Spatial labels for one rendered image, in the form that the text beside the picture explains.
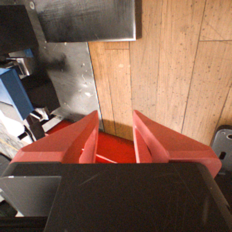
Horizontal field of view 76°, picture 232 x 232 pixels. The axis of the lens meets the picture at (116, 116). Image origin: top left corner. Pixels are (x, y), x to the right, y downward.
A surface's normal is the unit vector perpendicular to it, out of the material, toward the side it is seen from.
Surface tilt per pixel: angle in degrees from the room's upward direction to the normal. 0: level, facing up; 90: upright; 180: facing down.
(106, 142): 90
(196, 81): 0
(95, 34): 0
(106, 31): 0
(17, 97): 120
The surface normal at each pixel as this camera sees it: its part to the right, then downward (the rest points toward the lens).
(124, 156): -0.10, -0.83
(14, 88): 0.99, -0.08
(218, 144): -0.50, 0.52
